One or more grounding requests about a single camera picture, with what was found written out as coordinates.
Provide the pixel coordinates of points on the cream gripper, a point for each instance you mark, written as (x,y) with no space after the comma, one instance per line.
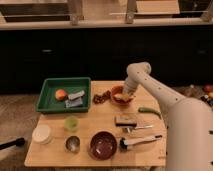
(128,91)

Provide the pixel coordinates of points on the yellow banana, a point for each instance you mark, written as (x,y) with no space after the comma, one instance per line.
(122,97)

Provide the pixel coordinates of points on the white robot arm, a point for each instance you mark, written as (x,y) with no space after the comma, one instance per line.
(189,144)

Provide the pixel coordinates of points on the orange bowl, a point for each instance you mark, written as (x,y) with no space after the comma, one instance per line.
(119,90)

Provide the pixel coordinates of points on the green chili pepper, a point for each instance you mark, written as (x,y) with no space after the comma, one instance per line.
(149,110)

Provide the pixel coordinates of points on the brown black sponge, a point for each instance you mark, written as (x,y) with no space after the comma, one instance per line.
(123,120)

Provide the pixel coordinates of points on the silver fork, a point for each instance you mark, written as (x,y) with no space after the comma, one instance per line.
(130,129)

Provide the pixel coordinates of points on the wooden table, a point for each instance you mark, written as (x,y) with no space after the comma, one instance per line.
(102,118)

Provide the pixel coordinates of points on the grey sponge block upper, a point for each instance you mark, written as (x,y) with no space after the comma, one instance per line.
(73,96)

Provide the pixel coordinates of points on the grey sponge block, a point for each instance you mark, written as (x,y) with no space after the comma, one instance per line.
(73,96)
(73,103)

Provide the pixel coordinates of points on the grey sponge block lower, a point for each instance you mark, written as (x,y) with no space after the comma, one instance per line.
(73,103)

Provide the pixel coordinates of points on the white black dish brush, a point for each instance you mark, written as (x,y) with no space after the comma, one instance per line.
(128,143)

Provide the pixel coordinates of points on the dark maroon bowl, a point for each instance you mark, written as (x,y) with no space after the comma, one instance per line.
(103,145)

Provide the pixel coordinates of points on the black cabinet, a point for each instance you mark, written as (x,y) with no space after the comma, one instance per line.
(179,55)

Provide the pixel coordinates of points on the green plastic cup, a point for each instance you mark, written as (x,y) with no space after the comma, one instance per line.
(71,124)

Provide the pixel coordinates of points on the orange peach fruit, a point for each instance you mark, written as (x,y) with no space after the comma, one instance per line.
(60,94)

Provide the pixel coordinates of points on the small metal cup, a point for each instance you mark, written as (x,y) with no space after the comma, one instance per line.
(72,144)

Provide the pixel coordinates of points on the green plastic tray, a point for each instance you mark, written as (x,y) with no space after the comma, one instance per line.
(47,103)

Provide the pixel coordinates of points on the black handle object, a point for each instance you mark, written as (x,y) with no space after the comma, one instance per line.
(18,142)

